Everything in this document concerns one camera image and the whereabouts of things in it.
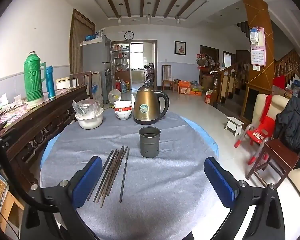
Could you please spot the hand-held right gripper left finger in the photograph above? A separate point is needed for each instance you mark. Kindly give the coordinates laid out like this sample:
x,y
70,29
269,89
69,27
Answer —
x,y
87,180

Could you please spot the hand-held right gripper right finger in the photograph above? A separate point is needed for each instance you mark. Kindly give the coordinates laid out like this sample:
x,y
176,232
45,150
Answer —
x,y
221,182

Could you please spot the bunch of dark chopsticks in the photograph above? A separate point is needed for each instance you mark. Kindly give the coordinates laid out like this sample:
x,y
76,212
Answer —
x,y
114,166

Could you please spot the grey metal chopstick holder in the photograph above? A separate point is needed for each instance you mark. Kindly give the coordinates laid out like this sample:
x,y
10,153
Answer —
x,y
150,145

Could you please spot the blue table cover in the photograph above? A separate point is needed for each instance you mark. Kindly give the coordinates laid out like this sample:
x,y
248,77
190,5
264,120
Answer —
x,y
211,142

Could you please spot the small white stool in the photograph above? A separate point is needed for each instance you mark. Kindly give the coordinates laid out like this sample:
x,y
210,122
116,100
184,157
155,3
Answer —
x,y
235,122

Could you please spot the red child chair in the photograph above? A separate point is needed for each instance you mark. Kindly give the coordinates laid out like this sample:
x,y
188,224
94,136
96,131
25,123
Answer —
x,y
260,130

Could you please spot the grey table cloth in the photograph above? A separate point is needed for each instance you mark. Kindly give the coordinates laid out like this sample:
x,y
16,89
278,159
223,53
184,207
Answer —
x,y
152,192

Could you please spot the dark carved wooden sideboard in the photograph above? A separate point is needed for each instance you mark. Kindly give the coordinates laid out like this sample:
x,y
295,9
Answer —
x,y
40,127

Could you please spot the clear plastic bag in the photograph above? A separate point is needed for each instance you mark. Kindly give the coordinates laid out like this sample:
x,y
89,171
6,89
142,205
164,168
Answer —
x,y
86,108

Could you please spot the cream armchair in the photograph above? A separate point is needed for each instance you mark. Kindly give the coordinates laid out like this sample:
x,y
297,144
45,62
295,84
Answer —
x,y
258,110

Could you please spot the red white bag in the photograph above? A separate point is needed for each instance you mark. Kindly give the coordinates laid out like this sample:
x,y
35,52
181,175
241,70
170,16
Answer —
x,y
208,97

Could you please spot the red scarf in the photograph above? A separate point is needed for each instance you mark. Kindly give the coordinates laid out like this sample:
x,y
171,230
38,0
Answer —
x,y
266,107

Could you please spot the small white fan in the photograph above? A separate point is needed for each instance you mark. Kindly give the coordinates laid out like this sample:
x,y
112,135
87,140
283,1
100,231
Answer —
x,y
114,96

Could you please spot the flat orange cardboard box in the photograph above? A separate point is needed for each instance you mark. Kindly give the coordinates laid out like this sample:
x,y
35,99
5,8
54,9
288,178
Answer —
x,y
195,93

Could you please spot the white freezer blue print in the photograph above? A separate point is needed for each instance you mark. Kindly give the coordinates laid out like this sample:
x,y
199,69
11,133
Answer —
x,y
96,87

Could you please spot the black jacket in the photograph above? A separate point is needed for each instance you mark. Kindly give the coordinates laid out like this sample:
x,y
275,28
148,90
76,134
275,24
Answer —
x,y
292,122

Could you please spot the gold electric kettle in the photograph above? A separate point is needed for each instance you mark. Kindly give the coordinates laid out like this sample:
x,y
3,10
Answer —
x,y
147,105

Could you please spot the blue water jug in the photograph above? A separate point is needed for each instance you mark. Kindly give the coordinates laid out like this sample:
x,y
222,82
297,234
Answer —
x,y
125,87

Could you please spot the plain white chest freezer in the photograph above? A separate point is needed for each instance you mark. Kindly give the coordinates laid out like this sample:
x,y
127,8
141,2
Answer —
x,y
63,82

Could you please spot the wooden stair railing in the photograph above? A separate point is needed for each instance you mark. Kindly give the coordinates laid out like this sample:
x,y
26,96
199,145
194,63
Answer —
x,y
217,80

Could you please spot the large orange cardboard box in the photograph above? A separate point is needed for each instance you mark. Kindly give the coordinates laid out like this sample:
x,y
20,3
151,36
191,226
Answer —
x,y
183,86

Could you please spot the blue thermos flask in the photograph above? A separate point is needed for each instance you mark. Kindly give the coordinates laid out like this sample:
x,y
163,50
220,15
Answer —
x,y
50,82

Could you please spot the clear plastic cup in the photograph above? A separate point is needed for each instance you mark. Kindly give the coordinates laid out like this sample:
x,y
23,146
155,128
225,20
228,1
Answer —
x,y
17,100

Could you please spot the brown wooden chair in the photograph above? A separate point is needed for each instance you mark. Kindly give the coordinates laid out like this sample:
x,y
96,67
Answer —
x,y
80,74

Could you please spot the green thermos flask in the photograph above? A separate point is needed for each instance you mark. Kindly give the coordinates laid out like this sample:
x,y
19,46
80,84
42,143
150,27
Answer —
x,y
33,80

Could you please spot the shelf with bottles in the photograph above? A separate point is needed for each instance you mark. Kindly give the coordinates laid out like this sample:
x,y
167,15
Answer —
x,y
121,62

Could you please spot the tall-backed wooden chair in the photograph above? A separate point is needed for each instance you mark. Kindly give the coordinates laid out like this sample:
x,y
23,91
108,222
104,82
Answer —
x,y
166,72

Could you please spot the metal kitchen rack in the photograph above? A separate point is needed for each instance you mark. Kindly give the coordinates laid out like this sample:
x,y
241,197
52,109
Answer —
x,y
149,73

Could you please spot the grey refrigerator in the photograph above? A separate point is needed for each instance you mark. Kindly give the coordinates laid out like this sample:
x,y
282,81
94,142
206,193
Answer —
x,y
97,55

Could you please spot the brown curtain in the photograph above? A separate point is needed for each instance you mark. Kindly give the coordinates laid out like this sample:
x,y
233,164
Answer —
x,y
78,42

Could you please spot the white blue hanging bag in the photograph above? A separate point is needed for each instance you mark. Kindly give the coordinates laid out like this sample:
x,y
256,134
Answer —
x,y
253,36

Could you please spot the pendant ceiling lamp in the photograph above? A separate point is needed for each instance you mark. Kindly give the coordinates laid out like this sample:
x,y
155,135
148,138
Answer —
x,y
177,17
119,18
148,18

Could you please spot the wooden column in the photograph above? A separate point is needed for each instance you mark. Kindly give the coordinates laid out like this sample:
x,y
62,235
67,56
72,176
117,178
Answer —
x,y
258,12

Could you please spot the white light switch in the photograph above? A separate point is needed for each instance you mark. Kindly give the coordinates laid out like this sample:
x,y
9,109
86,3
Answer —
x,y
256,67

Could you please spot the pink wall calendar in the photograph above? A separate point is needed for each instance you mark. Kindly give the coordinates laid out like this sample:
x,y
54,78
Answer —
x,y
258,55

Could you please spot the framed wall picture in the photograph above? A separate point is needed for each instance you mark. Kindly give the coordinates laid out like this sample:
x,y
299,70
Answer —
x,y
180,47

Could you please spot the round wall clock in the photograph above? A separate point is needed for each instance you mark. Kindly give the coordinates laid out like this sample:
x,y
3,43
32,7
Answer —
x,y
129,35

